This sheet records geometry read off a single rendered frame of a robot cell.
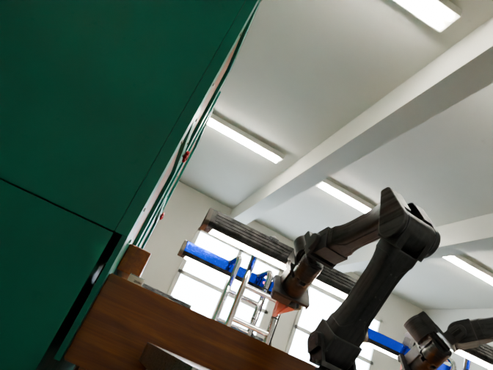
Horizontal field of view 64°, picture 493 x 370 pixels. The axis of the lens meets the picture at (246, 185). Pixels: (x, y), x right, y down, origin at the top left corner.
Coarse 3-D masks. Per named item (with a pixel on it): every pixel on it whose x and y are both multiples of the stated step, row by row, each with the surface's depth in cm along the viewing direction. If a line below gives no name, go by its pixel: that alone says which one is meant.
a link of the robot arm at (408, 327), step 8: (424, 312) 112; (408, 320) 112; (416, 320) 111; (424, 320) 111; (432, 320) 110; (408, 328) 112; (416, 328) 110; (424, 328) 109; (432, 328) 109; (456, 328) 104; (464, 328) 103; (416, 336) 109; (424, 336) 108; (448, 336) 104; (456, 336) 103; (464, 336) 102; (448, 344) 107
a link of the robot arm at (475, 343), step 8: (464, 320) 105; (472, 320) 105; (480, 320) 104; (488, 320) 104; (448, 328) 106; (472, 328) 103; (480, 328) 103; (488, 328) 102; (472, 336) 102; (480, 336) 102; (488, 336) 102; (456, 344) 105; (464, 344) 104; (472, 344) 104; (480, 344) 105
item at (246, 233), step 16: (208, 224) 126; (224, 224) 128; (240, 224) 132; (240, 240) 127; (256, 240) 129; (272, 256) 129; (320, 272) 132; (336, 272) 136; (336, 288) 132; (352, 288) 134
